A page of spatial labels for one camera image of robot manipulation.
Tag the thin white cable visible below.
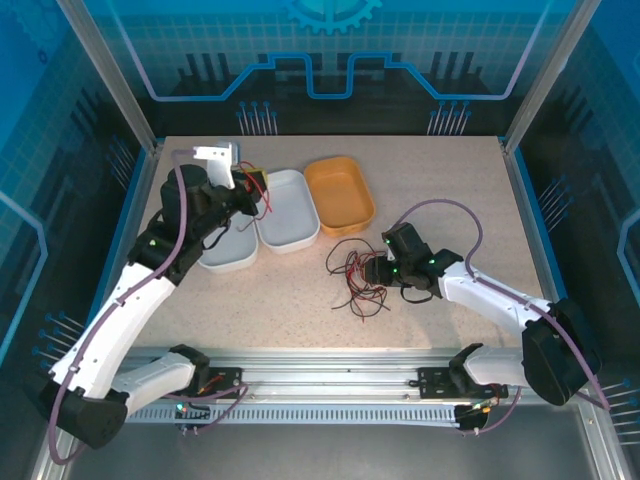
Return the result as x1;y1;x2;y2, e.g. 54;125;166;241
347;252;369;289

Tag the thin red cable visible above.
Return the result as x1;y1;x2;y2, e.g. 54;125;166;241
237;160;275;220
349;257;389;304
344;253;392;315

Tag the white plastic container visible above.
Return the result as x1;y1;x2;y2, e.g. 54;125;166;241
197;209;260;275
255;169;321;256

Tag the orange plastic container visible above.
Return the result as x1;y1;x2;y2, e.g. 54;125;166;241
303;156;377;239

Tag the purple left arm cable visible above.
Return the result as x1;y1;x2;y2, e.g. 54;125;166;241
48;147;250;466

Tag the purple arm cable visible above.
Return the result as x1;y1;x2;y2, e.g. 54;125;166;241
48;147;250;466
397;199;612;435

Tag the aluminium table side rail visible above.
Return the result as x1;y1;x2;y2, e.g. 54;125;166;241
499;137;589;364
82;141;166;364

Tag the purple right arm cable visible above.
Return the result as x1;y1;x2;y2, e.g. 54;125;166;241
397;199;612;435

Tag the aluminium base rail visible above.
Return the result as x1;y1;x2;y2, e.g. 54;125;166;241
64;346;599;406

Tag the aluminium frame post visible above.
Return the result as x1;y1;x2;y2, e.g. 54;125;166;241
54;0;164;154
502;0;601;154

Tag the slotted grey cable duct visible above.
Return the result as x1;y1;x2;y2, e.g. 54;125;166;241
79;402;464;427

